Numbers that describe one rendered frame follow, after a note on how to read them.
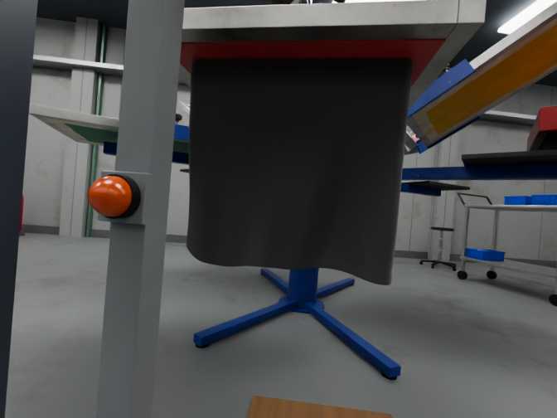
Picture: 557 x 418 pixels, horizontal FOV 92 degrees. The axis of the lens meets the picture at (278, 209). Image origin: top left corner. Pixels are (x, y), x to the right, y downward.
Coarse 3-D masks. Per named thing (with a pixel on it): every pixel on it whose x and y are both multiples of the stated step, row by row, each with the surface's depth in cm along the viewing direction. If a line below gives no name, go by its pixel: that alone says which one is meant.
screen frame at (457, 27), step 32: (416, 0) 42; (448, 0) 41; (480, 0) 40; (192, 32) 48; (224, 32) 47; (256, 32) 47; (288, 32) 46; (320, 32) 45; (352, 32) 45; (384, 32) 44; (416, 32) 43; (448, 32) 43; (416, 96) 66
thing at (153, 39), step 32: (128, 0) 28; (160, 0) 27; (128, 32) 28; (160, 32) 27; (128, 64) 27; (160, 64) 27; (128, 96) 27; (160, 96) 28; (128, 128) 27; (160, 128) 28; (128, 160) 27; (160, 160) 29; (160, 192) 29; (128, 224) 27; (160, 224) 30; (128, 256) 27; (160, 256) 30; (128, 288) 27; (160, 288) 31; (128, 320) 27; (128, 352) 27; (128, 384) 27; (96, 416) 28; (128, 416) 27
